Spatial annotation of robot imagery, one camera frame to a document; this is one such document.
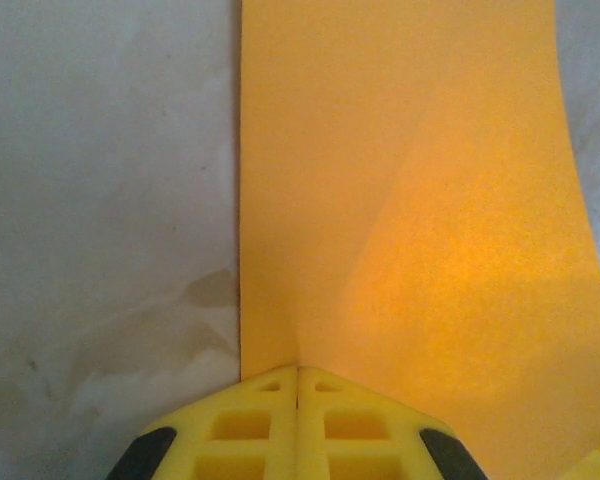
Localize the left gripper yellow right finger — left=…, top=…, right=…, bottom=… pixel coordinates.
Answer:
left=297, top=364, right=489, bottom=480

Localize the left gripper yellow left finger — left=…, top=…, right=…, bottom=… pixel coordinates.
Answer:
left=104, top=364, right=300, bottom=480

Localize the orange paper sheet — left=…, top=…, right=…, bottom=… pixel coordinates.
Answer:
left=238, top=0, right=600, bottom=480

